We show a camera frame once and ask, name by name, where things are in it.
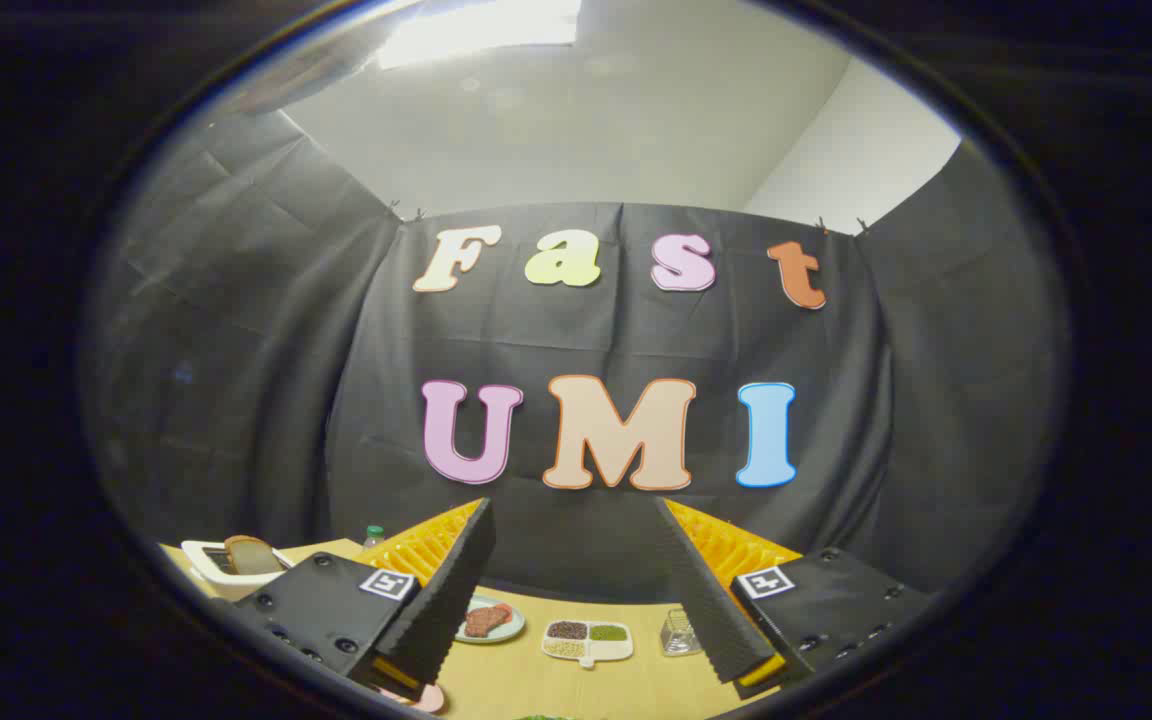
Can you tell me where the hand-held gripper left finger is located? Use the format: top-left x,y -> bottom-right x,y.
231,497 -> 497,701

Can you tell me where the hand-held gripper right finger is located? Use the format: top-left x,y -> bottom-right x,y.
654,497 -> 937,701

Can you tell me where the toasted bread slice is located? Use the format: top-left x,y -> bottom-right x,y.
224,535 -> 283,576

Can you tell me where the pale green round plate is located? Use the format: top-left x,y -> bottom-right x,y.
454,595 -> 527,644

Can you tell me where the white divided dish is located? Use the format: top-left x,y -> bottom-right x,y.
541,619 -> 635,669

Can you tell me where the pink round plate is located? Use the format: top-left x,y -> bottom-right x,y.
381,683 -> 447,714

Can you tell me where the white toaster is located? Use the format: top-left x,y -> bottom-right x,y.
181,538 -> 295,586

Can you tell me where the black backdrop cloth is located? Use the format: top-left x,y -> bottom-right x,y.
86,105 -> 1072,606

